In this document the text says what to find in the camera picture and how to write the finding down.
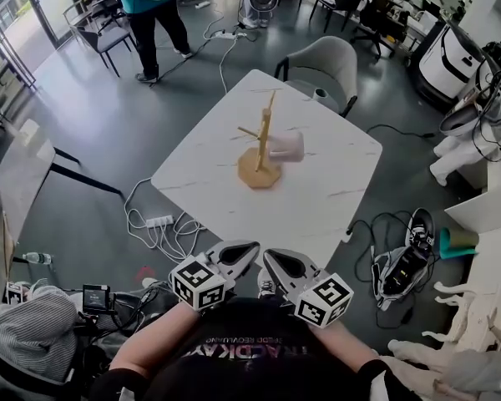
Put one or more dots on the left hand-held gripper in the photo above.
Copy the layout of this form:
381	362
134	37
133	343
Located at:
198	287

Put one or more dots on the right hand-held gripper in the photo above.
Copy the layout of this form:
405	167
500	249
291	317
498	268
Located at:
323	301

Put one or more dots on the wooden mug tree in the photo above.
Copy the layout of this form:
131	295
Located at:
259	174

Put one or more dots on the person's right forearm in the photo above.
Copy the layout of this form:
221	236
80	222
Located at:
344	345

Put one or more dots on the person's left forearm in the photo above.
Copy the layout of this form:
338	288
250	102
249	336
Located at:
150	341

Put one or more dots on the person's white sneaker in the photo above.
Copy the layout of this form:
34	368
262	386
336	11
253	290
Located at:
267	284

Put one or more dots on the white power strip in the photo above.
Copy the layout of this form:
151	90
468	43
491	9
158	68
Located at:
159	221
227	35

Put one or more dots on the grey open backpack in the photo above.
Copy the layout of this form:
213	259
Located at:
401	265

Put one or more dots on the person's black printed shirt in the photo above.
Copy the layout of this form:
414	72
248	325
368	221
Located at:
250	370

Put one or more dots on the small black screen device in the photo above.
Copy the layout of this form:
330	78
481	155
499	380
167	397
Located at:
96	298

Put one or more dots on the teal rolled mat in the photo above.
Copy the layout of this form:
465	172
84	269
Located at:
457	244

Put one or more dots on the clear water bottle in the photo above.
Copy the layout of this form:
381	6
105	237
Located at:
37	258

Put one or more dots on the grey striped cloth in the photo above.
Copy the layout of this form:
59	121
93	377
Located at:
29	332

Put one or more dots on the grey cylinder on chair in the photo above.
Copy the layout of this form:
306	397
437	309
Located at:
320	94

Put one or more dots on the white side table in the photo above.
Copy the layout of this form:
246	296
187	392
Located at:
23	178

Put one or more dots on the grey upholstered chair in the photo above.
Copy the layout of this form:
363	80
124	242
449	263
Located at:
330	63

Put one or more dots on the dark grey metal chair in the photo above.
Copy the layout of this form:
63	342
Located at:
106	38

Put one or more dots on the white mobile robot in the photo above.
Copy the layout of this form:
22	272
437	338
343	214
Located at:
446	63

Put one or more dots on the black office chair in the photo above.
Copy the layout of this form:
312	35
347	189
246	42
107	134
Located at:
378	19

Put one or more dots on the black wooden chair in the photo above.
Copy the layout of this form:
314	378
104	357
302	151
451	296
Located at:
344	2

